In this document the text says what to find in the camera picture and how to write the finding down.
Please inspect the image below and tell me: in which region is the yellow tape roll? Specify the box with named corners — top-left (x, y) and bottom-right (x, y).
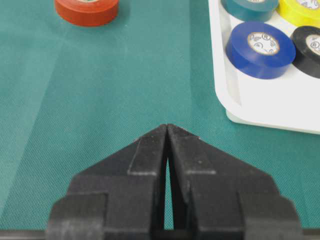
top-left (276, 0), bottom-right (320, 28)

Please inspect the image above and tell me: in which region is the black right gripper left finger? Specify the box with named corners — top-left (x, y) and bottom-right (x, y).
top-left (45, 124), bottom-right (167, 240)

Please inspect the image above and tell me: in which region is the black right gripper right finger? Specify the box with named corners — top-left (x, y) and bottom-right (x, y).
top-left (167, 124), bottom-right (303, 240)

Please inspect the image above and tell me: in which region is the white plastic tray case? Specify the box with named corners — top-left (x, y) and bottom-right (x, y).
top-left (208, 0), bottom-right (320, 134)

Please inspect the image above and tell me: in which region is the dark green tape roll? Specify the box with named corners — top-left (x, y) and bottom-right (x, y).
top-left (220, 0), bottom-right (279, 22)

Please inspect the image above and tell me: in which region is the blue tape roll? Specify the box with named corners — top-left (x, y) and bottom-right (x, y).
top-left (225, 21), bottom-right (296, 80)

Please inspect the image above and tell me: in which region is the green table cloth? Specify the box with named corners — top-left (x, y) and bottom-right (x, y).
top-left (0, 0), bottom-right (320, 230)

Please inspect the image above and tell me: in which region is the red tape roll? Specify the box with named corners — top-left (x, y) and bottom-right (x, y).
top-left (54, 0), bottom-right (119, 27)

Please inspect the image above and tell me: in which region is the black tape roll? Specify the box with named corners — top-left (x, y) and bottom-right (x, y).
top-left (290, 25), bottom-right (320, 79)

